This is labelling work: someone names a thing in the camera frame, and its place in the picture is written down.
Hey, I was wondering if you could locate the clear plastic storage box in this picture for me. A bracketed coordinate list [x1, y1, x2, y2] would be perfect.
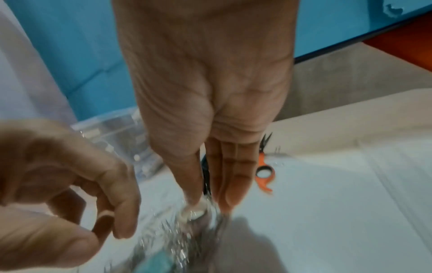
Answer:
[71, 107, 167, 182]

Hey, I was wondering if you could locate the person's right hand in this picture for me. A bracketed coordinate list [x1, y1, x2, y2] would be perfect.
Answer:
[111, 0, 301, 214]

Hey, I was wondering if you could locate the red object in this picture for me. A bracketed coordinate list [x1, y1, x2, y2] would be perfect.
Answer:
[362, 16, 432, 72]

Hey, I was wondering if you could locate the pile of silver paper clips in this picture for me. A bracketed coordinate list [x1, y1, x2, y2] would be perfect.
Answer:
[131, 197, 234, 273]

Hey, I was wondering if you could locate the blue backdrop cloth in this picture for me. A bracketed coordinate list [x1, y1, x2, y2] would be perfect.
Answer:
[30, 0, 432, 123]

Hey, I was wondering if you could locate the person's left hand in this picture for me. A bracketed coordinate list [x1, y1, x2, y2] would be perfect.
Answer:
[0, 118, 141, 273]

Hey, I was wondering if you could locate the grey white tape roll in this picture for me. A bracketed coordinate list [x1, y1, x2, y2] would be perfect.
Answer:
[178, 198, 217, 222]

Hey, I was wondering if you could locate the green tape roll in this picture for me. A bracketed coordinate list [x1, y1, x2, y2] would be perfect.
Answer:
[141, 251, 175, 273]

